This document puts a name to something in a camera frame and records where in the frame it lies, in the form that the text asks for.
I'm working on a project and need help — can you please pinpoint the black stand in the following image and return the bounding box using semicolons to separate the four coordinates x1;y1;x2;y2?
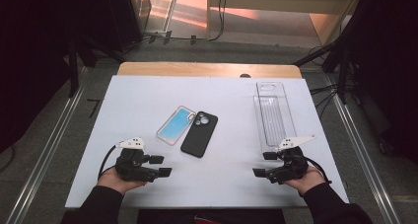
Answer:
67;33;127;99
294;20;351;105

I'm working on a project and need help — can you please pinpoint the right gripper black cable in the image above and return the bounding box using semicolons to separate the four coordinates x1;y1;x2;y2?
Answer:
305;156;333;186

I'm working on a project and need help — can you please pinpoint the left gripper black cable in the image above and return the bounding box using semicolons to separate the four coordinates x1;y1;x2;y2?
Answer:
97;144;118;182

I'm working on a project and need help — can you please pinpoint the person's right hand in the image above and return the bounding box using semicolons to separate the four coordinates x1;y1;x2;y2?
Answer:
284;167;326;196

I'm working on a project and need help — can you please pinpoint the black curtain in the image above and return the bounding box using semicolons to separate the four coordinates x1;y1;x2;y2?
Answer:
344;0;418;166
0;0;144;153

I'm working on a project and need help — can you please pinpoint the metal floor rail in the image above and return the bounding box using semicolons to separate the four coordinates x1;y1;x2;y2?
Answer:
6;65;89;224
323;74;402;224

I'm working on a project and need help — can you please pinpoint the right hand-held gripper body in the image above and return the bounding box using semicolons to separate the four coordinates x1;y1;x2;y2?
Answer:
267;135;316;186

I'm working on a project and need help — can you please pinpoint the clear blue phone case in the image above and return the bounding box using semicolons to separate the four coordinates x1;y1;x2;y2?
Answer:
156;105;197;147

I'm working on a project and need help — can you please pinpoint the black phone case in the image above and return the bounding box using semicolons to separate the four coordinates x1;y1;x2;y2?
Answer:
179;111;219;159

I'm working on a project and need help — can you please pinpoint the wooden table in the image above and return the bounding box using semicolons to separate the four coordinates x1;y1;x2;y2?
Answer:
116;61;303;80

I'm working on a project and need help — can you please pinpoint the black floor cable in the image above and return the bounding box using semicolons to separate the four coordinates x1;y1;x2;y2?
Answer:
142;0;230;44

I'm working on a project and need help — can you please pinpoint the beige cabinet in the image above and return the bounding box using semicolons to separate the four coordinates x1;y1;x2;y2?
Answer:
206;0;363;39

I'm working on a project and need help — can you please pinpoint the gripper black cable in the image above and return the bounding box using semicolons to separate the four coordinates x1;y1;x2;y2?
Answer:
97;144;118;182
305;156;333;186

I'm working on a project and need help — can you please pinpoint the clear plastic tray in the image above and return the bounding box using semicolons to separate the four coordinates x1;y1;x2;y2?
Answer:
252;81;299;153

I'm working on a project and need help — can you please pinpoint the person's left hand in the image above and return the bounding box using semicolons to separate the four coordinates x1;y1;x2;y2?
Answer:
97;167;147;196

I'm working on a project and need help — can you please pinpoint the bundle of black cables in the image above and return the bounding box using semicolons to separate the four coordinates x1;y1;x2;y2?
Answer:
309;82;341;119

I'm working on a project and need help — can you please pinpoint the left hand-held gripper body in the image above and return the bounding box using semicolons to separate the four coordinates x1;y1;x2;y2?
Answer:
114;137;161;183

